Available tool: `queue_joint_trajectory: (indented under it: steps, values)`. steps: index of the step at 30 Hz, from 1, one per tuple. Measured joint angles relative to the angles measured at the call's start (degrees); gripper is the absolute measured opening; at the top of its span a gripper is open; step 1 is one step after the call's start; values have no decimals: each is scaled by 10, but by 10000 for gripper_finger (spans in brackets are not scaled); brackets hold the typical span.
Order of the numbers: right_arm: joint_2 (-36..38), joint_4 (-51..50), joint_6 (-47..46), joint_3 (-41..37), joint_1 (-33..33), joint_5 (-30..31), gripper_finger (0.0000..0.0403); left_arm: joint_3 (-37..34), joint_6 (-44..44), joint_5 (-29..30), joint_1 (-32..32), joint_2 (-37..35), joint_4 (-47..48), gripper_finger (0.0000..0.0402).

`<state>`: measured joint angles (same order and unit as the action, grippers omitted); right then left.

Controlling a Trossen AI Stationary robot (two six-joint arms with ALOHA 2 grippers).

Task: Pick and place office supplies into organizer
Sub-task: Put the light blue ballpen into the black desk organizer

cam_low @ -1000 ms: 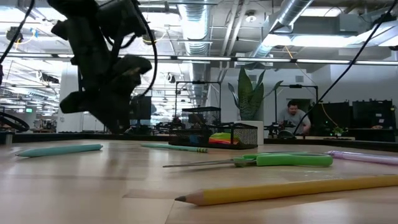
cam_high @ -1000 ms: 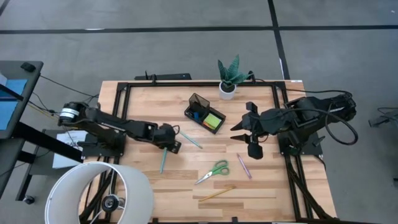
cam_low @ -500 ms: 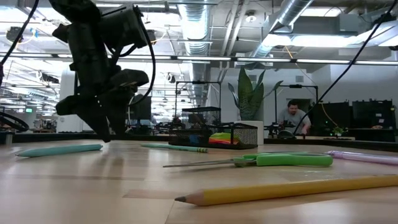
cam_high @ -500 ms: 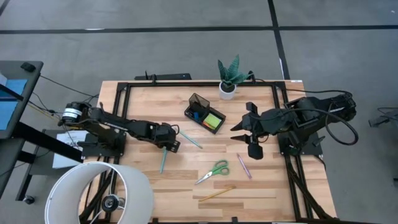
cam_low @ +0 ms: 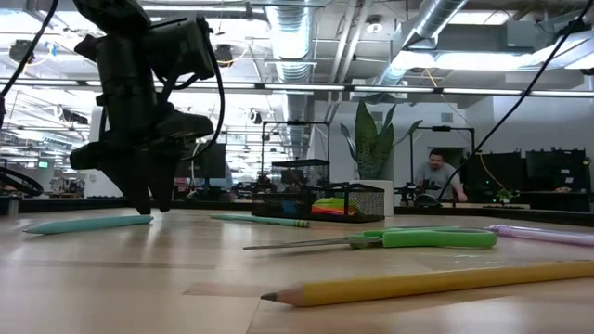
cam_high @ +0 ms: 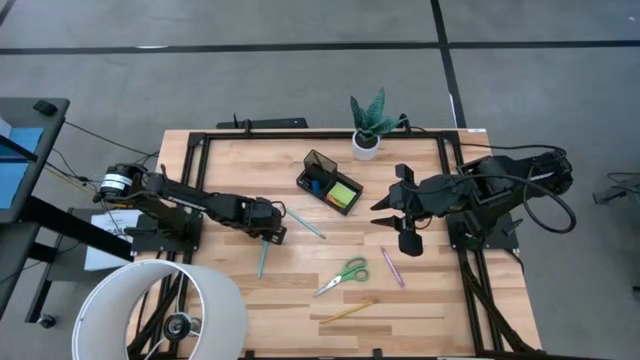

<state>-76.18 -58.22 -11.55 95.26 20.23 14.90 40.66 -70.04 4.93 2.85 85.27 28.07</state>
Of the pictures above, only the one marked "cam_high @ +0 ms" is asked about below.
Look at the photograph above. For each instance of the blue flat panel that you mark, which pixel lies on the blue flat panel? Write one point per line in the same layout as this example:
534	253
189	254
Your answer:
15	170

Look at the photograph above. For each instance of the small black device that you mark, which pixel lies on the small black device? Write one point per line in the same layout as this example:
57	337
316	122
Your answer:
45	107

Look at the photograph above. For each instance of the black metal table frame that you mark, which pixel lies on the black metal table frame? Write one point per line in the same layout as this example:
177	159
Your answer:
325	135

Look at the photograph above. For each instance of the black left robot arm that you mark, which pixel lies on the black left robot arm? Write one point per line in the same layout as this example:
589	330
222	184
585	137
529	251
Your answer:
200	200

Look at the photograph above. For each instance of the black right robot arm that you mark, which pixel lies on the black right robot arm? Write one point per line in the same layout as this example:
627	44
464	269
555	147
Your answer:
490	185

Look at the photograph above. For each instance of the green snake plant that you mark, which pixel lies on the green snake plant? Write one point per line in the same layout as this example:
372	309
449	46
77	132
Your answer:
372	117

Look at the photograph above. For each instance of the colourful sticky notes pad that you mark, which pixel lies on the colourful sticky notes pad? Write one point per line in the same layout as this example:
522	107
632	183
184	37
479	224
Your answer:
342	194

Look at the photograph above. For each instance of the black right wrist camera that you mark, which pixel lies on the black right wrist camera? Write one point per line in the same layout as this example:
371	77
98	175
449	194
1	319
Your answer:
411	242

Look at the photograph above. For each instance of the white round lampshade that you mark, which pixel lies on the white round lampshade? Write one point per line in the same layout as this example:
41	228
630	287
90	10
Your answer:
225	310

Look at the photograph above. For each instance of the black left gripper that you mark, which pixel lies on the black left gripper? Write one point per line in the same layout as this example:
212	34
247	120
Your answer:
265	215

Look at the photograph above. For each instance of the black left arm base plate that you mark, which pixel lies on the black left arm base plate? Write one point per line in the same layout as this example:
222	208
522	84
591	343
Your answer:
165	242

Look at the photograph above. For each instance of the yellow pencil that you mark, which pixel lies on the yellow pencil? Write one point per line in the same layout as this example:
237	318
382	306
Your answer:
350	311

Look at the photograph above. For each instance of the black bar behind table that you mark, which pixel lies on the black bar behind table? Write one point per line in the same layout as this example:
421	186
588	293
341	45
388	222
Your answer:
260	123

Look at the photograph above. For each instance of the black mesh desk organizer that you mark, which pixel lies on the black mesh desk organizer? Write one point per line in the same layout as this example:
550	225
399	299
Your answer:
320	172

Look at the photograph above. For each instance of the black caster wheel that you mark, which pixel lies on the black caster wheel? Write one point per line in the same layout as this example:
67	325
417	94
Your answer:
46	321

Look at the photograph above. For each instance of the white printed paper sheet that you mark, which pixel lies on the white printed paper sheet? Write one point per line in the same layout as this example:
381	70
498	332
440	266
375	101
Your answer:
100	260

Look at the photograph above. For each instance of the purple pencil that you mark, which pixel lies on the purple pencil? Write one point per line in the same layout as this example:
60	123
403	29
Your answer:
393	267

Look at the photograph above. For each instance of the small blue item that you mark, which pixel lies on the small blue item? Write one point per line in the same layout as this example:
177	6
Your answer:
315	187

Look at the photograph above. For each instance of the grey side desk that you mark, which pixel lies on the grey side desk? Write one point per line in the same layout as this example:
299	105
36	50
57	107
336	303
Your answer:
55	135

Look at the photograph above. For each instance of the white round plant pot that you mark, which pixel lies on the white round plant pot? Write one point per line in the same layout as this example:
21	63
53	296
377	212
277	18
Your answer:
365	150

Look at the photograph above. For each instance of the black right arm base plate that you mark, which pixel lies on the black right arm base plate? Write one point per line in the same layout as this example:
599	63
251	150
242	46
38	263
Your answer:
500	237

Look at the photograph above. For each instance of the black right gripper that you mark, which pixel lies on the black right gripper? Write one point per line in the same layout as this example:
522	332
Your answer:
425	197

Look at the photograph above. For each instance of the teal pencil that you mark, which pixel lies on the teal pencil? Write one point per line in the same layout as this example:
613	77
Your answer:
263	260
305	223

